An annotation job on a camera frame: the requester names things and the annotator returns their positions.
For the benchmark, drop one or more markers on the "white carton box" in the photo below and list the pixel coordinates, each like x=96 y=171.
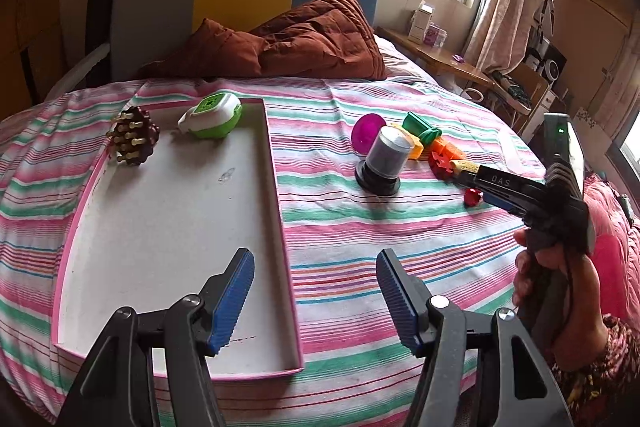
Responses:
x=420 y=22

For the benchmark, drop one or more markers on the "yellow plastic shell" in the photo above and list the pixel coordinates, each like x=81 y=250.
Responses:
x=419 y=151

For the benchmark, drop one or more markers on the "cork-coloured sponge block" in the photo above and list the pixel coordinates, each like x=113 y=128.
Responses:
x=462 y=167

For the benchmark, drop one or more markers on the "pink puzzle piece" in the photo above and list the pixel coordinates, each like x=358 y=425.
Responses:
x=442 y=167

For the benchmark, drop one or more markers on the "wooden wardrobe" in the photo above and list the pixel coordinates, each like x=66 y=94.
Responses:
x=30 y=7

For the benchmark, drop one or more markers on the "small red toy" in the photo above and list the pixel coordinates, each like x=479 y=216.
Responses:
x=473 y=198

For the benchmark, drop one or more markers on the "clear disc spindle case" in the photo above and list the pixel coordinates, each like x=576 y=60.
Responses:
x=387 y=152

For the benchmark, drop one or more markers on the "black office chair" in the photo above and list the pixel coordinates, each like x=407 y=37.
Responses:
x=102 y=7

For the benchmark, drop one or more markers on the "brown cardboard box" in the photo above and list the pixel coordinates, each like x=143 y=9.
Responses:
x=525 y=84

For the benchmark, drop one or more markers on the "wooden bedside table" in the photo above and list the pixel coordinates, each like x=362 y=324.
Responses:
x=440 y=57

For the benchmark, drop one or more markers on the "brown wooden massage comb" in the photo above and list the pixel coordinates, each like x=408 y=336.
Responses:
x=137 y=134

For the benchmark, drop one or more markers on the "small purple box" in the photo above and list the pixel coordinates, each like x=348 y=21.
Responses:
x=435 y=36

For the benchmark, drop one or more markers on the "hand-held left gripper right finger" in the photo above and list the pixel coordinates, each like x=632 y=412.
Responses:
x=395 y=297

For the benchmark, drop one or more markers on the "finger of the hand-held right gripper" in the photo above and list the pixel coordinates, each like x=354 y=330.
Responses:
x=505 y=202
x=505 y=179

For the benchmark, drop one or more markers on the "white cardboard tray pink edge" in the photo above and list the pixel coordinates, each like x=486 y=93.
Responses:
x=165 y=232

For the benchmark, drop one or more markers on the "purple perforated plastic ball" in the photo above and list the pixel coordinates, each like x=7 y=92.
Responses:
x=367 y=132

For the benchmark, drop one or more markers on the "brown quilted blanket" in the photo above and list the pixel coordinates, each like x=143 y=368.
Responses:
x=310 y=37

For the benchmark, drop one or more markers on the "black stereo speaker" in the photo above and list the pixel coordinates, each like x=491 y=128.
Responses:
x=547 y=59

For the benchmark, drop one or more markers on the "green and white plastic device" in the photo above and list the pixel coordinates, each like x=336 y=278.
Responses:
x=210 y=117

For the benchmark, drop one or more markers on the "pink cloth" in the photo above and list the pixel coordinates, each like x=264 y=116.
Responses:
x=612 y=247

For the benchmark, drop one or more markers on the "person's right forearm floral sleeve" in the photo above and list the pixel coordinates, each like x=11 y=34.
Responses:
x=605 y=382

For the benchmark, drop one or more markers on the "green and orange toy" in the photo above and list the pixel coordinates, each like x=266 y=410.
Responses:
x=420 y=127

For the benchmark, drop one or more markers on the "person's right hand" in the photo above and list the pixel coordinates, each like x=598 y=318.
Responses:
x=580 y=302

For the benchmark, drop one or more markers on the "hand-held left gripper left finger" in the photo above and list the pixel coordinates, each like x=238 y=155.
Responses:
x=232 y=302

